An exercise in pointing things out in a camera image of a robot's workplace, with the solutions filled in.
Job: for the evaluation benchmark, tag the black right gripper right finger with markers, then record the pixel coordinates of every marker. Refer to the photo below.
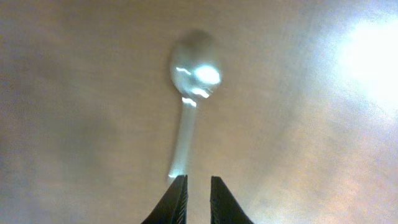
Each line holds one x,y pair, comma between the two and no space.
224,207

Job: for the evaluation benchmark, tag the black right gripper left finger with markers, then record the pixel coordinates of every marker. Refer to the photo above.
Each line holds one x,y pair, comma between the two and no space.
172,207

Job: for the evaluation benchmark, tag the metal tablespoon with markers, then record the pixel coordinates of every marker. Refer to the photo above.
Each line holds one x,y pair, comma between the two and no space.
196,73

